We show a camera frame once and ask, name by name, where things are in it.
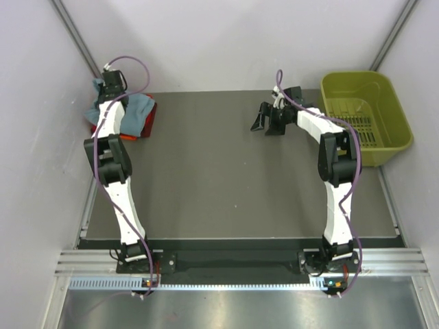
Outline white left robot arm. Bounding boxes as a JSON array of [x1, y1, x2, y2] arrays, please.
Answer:
[[84, 68, 156, 273]]

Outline olive green plastic basket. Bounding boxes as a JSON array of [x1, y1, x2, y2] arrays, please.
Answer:
[[319, 71, 414, 167]]

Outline folded red t shirt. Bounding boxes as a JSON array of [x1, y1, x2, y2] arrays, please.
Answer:
[[96, 101, 156, 138]]

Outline corner aluminium profile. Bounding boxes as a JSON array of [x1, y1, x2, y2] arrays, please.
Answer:
[[49, 0, 102, 79], [368, 0, 420, 71]]

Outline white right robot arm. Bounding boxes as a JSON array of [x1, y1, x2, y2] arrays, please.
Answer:
[[250, 86, 361, 275]]

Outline slotted grey cable duct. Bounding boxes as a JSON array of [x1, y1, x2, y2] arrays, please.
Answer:
[[68, 276, 347, 291]]

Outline aluminium front frame rail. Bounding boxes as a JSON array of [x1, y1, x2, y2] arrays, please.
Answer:
[[56, 248, 428, 277]]

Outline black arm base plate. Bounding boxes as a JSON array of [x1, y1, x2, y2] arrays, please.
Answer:
[[117, 250, 359, 275]]

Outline light blue t shirt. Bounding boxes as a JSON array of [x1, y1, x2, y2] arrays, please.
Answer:
[[84, 93, 155, 137]]

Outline right corner aluminium profile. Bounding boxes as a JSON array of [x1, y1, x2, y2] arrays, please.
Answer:
[[368, 0, 420, 71]]

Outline folded orange t shirt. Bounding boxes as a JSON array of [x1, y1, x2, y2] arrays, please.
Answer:
[[120, 134, 138, 141]]

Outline left corner aluminium profile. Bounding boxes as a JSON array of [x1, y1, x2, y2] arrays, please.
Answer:
[[49, 0, 102, 79]]

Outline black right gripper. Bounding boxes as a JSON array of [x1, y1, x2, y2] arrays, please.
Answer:
[[250, 103, 291, 136]]

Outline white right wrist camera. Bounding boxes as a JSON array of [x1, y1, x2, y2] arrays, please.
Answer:
[[272, 86, 285, 110]]

